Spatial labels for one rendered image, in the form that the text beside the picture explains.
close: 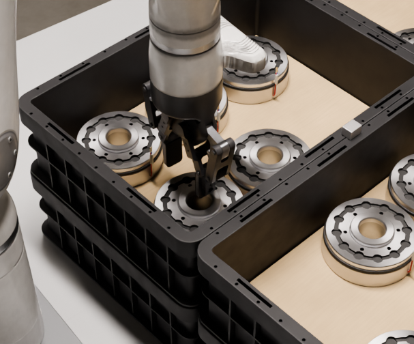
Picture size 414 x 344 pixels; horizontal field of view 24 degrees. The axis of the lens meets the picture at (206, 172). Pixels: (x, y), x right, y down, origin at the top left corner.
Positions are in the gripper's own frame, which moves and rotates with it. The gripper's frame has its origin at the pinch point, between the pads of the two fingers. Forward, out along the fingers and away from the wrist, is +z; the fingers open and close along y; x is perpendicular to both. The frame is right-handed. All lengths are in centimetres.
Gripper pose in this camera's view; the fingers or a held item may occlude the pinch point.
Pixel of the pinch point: (188, 168)
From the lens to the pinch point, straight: 111.9
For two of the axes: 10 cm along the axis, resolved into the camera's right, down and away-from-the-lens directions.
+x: 8.0, -4.4, 4.2
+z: 0.0, 6.9, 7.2
